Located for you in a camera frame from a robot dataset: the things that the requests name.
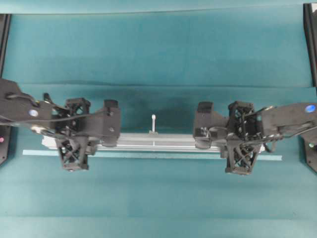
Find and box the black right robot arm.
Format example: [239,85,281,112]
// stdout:
[193,101,317,149]

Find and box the teal angle strip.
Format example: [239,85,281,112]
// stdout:
[22,149,285,162]

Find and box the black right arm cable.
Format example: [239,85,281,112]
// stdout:
[207,105,317,153]

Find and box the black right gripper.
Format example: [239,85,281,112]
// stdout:
[194,101,264,149]

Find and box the black frame post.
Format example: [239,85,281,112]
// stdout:
[0,14,11,77]
[303,2,317,87]

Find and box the black right frame post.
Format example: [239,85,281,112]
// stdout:
[303,2,317,87]

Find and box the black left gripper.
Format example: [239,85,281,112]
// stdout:
[52,98,121,147]

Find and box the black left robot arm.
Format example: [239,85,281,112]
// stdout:
[0,79,121,147]

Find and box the black left frame post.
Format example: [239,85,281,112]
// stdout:
[0,14,11,77]

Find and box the large silver metal rail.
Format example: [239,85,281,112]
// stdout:
[41,131,264,152]

